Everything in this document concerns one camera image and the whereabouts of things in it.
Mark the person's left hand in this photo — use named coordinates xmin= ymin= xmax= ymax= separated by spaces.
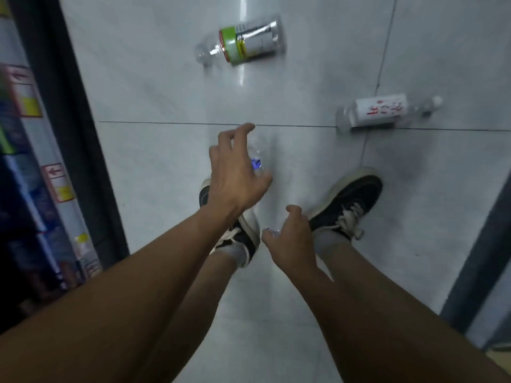
xmin=208 ymin=123 xmax=274 ymax=220

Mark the person's right hand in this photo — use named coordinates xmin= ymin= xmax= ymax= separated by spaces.
xmin=261 ymin=204 xmax=321 ymax=278

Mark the clear bottle with blue label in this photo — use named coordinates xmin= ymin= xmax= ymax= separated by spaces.
xmin=232 ymin=131 xmax=269 ymax=177

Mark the person's right forearm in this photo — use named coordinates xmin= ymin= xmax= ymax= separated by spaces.
xmin=279 ymin=267 xmax=511 ymax=383

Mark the person's left forearm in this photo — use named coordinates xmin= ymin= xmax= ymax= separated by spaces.
xmin=0 ymin=205 xmax=242 ymax=383

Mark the person's left black sneaker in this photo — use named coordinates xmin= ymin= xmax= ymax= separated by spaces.
xmin=198 ymin=178 xmax=261 ymax=269

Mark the person's black sneaker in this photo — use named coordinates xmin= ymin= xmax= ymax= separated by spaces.
xmin=198 ymin=178 xmax=261 ymax=269
xmin=305 ymin=167 xmax=384 ymax=242

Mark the person's left grey sock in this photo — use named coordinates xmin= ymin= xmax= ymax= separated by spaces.
xmin=212 ymin=242 xmax=249 ymax=270

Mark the person's grey sock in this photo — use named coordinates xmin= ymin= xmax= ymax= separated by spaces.
xmin=314 ymin=229 xmax=353 ymax=256
xmin=212 ymin=242 xmax=249 ymax=270

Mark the person's right grey sock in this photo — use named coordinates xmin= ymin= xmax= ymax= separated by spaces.
xmin=314 ymin=229 xmax=353 ymax=256

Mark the person's right black sneaker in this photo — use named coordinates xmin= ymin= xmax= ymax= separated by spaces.
xmin=305 ymin=167 xmax=384 ymax=242

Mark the person's left leg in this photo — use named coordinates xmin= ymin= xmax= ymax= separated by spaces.
xmin=134 ymin=251 xmax=240 ymax=383

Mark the person's leg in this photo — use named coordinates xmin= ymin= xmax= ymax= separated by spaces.
xmin=317 ymin=243 xmax=442 ymax=327
xmin=134 ymin=251 xmax=240 ymax=383

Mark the person's right leg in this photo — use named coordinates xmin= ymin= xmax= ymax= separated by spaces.
xmin=317 ymin=243 xmax=442 ymax=327

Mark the clear bottle with white label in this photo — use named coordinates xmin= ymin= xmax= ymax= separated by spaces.
xmin=335 ymin=93 xmax=444 ymax=134

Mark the clear bottle with green label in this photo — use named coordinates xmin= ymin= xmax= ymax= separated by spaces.
xmin=195 ymin=14 xmax=288 ymax=68

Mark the dark store shelf unit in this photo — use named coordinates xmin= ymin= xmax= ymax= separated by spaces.
xmin=0 ymin=0 xmax=130 ymax=335

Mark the row of blue shelf goods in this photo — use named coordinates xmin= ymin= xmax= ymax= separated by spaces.
xmin=0 ymin=111 xmax=86 ymax=315

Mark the grey metal shelf frame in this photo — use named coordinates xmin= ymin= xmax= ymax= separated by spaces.
xmin=439 ymin=171 xmax=511 ymax=353

